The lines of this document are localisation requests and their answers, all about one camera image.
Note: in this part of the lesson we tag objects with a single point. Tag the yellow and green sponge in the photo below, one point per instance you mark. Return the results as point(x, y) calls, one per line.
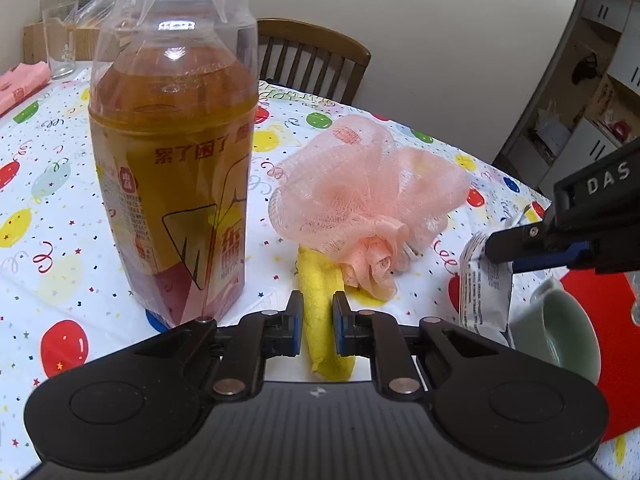
point(320, 280)

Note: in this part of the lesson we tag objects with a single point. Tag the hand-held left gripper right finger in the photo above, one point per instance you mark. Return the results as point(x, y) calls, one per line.
point(340, 325)

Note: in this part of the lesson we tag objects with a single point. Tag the pink mesh bath loofah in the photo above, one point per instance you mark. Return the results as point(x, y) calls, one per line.
point(350, 180)

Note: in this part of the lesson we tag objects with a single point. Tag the white upper wall cabinet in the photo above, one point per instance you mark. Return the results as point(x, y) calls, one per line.
point(612, 15)

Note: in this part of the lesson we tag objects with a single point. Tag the red cardboard box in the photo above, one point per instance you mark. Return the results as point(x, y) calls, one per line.
point(620, 360)

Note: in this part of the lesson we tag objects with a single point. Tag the amber tea bottle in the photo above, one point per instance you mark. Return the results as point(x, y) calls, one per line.
point(170, 160)

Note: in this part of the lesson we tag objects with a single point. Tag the white lower cabinet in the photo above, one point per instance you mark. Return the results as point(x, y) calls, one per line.
point(590, 155)

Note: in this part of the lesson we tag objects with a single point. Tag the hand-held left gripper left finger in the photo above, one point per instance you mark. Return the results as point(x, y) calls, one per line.
point(296, 325)

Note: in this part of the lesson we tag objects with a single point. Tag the black hanging bag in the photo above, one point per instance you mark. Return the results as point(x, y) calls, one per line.
point(585, 70)

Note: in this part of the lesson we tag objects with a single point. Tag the balloon print tablecloth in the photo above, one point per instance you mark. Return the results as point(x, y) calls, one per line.
point(60, 270)

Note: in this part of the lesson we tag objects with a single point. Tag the white paper bag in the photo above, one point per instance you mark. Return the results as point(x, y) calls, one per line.
point(550, 132)

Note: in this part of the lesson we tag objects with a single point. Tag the clear drinking glass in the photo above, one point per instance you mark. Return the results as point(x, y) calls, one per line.
point(60, 50)

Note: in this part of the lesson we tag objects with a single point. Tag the pale green ceramic cup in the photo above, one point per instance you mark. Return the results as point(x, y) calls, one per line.
point(565, 330)

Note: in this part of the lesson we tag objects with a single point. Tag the brown wooden chair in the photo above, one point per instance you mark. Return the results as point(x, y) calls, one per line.
point(320, 55)

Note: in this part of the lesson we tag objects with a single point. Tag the white printed wipe packet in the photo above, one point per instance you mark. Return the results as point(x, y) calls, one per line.
point(482, 295)

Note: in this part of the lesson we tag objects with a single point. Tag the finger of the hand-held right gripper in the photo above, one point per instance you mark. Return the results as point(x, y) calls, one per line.
point(510, 245)
point(550, 260)

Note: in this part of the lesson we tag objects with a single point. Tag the pink cloth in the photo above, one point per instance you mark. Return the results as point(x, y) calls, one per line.
point(22, 85)

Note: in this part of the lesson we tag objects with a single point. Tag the row of small countertop items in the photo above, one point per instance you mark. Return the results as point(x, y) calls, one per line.
point(615, 115)

